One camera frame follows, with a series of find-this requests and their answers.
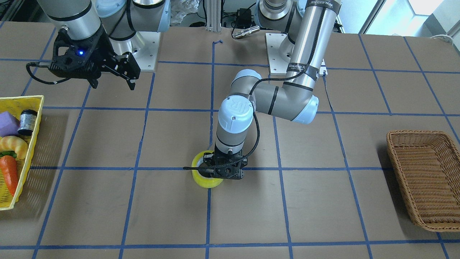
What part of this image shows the purple foam block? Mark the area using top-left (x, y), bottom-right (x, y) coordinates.
top-left (0, 111), bottom-right (20, 137)

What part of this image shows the yellow plastic basket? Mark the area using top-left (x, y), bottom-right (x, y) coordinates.
top-left (0, 95), bottom-right (44, 210)

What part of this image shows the silver robot arm image-right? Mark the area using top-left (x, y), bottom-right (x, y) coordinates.
top-left (192, 0), bottom-right (341, 180)

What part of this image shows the yellow tape roll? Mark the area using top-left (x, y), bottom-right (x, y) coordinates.
top-left (191, 150), bottom-right (223, 188)

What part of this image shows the crumpled white plastic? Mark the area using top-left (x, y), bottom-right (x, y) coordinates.
top-left (170, 0), bottom-right (200, 26)

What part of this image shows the silver cylindrical connector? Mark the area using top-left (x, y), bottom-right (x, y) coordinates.
top-left (232, 25), bottom-right (260, 40)

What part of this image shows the white base plate image-right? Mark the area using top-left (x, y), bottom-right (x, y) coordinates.
top-left (265, 33), bottom-right (328, 76)

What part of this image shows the orange toy carrot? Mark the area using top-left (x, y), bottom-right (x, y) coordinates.
top-left (0, 154), bottom-right (19, 196)

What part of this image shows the aluminium profile post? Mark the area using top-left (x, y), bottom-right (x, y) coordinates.
top-left (203, 0), bottom-right (222, 34)

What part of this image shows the black power adapter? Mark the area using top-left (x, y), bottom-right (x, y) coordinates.
top-left (235, 8), bottom-right (252, 27)

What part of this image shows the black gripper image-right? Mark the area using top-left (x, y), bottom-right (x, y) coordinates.
top-left (203, 150), bottom-right (248, 180)

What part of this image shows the small black silver can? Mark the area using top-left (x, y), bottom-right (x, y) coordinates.
top-left (17, 109), bottom-right (38, 136)

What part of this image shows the black cable image-left gripper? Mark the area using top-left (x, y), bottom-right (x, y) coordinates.
top-left (26, 62), bottom-right (90, 85)

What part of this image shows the black braided cable image-right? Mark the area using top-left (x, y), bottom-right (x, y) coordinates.
top-left (184, 0), bottom-right (340, 174)

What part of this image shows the brown wicker basket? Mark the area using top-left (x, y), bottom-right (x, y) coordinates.
top-left (386, 130), bottom-right (460, 232)

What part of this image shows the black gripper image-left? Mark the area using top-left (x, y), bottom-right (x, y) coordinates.
top-left (48, 28), bottom-right (140, 90)

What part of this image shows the white base plate image-left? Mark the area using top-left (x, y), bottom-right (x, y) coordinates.
top-left (110, 32), bottom-right (162, 72)

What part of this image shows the toy croissant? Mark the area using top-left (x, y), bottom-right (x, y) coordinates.
top-left (0, 136), bottom-right (28, 160)

